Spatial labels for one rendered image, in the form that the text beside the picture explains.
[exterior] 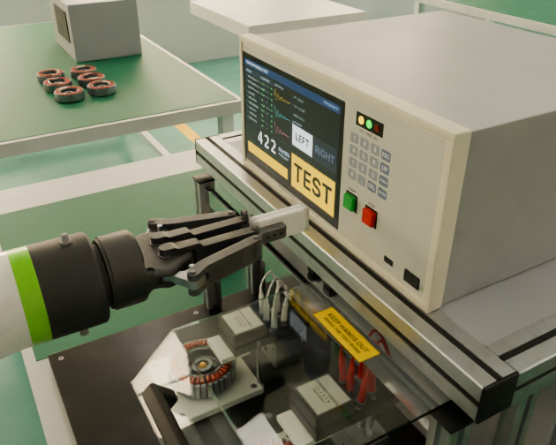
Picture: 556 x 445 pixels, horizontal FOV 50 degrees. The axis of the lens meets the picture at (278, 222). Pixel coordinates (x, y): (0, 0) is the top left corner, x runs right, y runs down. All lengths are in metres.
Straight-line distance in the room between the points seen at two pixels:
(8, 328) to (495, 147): 0.47
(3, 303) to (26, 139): 1.65
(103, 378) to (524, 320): 0.71
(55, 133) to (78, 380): 1.24
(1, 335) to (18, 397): 1.70
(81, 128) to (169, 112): 0.32
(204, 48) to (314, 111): 5.06
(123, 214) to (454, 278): 1.09
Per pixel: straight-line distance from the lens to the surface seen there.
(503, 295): 0.71
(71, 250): 0.58
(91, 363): 1.14
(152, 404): 0.64
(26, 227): 1.63
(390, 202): 0.66
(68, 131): 2.21
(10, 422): 2.19
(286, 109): 0.81
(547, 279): 0.76
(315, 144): 0.76
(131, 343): 1.16
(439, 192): 0.59
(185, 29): 5.69
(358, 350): 0.68
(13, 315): 0.56
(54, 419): 1.09
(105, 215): 1.61
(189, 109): 2.32
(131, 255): 0.58
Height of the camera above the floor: 1.52
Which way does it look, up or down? 30 degrees down
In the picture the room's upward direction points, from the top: straight up
